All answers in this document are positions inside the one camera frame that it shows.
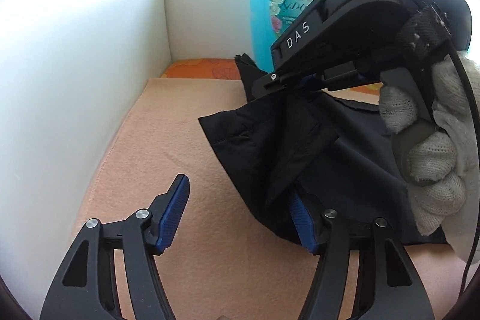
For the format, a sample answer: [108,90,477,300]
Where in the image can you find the black pants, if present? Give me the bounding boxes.
[199,54,445,245]

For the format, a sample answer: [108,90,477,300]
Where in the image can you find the white gloved right hand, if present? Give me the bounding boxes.
[398,58,479,263]

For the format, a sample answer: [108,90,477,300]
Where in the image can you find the orange floral bed sheet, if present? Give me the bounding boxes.
[160,58,383,96]

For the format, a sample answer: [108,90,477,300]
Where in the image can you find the peach blanket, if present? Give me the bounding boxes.
[70,76,466,320]

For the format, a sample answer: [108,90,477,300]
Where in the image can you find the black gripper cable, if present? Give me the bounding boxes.
[348,0,480,300]

